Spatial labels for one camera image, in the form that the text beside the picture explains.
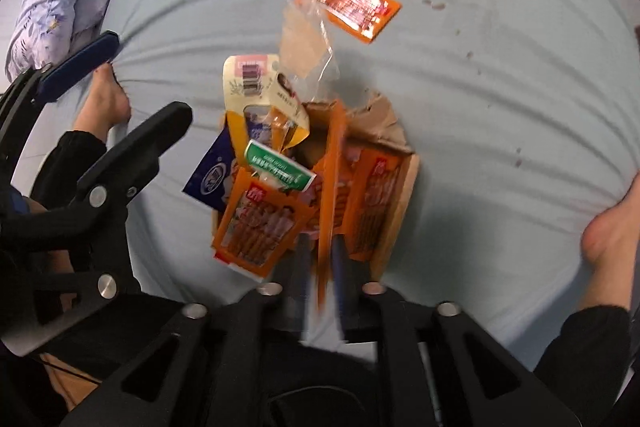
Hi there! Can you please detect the person's right leg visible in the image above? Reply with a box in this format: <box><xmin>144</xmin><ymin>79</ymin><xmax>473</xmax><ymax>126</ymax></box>
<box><xmin>532</xmin><ymin>304</ymin><xmax>632</xmax><ymax>427</ymax></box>

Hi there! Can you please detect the person's leg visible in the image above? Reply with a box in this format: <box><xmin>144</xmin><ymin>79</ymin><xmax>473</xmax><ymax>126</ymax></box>
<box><xmin>30</xmin><ymin>129</ymin><xmax>108</xmax><ymax>218</ymax></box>
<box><xmin>532</xmin><ymin>304</ymin><xmax>632</xmax><ymax>427</ymax></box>

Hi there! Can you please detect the person's left leg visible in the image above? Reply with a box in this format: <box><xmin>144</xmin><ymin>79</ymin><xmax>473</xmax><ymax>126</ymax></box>
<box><xmin>30</xmin><ymin>129</ymin><xmax>108</xmax><ymax>218</ymax></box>

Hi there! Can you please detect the green and white snack packet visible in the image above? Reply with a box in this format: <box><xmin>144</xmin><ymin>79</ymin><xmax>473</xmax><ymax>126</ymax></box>
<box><xmin>243</xmin><ymin>139</ymin><xmax>317</xmax><ymax>192</ymax></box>

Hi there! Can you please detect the orange snack packet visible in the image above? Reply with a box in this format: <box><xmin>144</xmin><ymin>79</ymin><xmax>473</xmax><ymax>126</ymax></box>
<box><xmin>312</xmin><ymin>99</ymin><xmax>351</xmax><ymax>313</ymax></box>
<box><xmin>211</xmin><ymin>167</ymin><xmax>316</xmax><ymax>280</ymax></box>
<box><xmin>302</xmin><ymin>0</ymin><xmax>402</xmax><ymax>44</ymax></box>
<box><xmin>342</xmin><ymin>147</ymin><xmax>406</xmax><ymax>260</ymax></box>

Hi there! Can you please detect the yellow and white snack packet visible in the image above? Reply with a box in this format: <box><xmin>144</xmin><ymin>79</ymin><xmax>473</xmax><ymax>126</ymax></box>
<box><xmin>221</xmin><ymin>53</ymin><xmax>312</xmax><ymax>152</ymax></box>

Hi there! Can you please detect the brown cardboard box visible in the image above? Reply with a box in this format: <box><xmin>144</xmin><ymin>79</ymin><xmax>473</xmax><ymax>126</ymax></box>
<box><xmin>212</xmin><ymin>92</ymin><xmax>420</xmax><ymax>288</ymax></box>

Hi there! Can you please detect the person's left foot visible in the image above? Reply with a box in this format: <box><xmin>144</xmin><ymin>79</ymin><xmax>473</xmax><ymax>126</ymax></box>
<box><xmin>72</xmin><ymin>64</ymin><xmax>133</xmax><ymax>145</ymax></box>

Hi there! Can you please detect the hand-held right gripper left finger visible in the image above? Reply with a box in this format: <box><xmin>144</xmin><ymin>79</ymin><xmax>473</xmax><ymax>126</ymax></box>
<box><xmin>60</xmin><ymin>237</ymin><xmax>315</xmax><ymax>427</ymax></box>

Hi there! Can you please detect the light blue bed sheet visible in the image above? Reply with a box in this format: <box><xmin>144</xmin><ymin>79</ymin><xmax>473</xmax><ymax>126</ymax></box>
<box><xmin>10</xmin><ymin>0</ymin><xmax>640</xmax><ymax>388</ymax></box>

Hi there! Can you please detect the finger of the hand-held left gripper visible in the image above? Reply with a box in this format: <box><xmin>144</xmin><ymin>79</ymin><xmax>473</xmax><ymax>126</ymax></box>
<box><xmin>0</xmin><ymin>31</ymin><xmax>122</xmax><ymax>142</ymax></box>
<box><xmin>0</xmin><ymin>103</ymin><xmax>193</xmax><ymax>353</ymax></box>

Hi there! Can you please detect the blue and white packet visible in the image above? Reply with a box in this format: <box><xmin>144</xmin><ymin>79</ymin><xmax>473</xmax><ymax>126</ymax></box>
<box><xmin>181</xmin><ymin>124</ymin><xmax>238</xmax><ymax>212</ymax></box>

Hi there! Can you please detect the clear plastic bag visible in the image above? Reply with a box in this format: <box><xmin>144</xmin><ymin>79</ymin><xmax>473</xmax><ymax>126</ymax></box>
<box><xmin>279</xmin><ymin>0</ymin><xmax>341</xmax><ymax>105</ymax></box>

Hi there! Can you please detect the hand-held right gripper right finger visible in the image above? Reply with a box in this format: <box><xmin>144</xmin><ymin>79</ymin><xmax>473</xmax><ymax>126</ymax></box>
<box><xmin>334</xmin><ymin>237</ymin><xmax>591</xmax><ymax>427</ymax></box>

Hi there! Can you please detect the person's right foot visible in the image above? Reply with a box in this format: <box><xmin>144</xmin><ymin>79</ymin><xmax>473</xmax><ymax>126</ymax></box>
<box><xmin>580</xmin><ymin>172</ymin><xmax>640</xmax><ymax>308</ymax></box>

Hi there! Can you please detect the person's foot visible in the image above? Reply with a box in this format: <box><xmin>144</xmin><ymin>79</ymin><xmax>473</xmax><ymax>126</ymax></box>
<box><xmin>72</xmin><ymin>64</ymin><xmax>133</xmax><ymax>145</ymax></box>
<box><xmin>580</xmin><ymin>172</ymin><xmax>640</xmax><ymax>308</ymax></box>

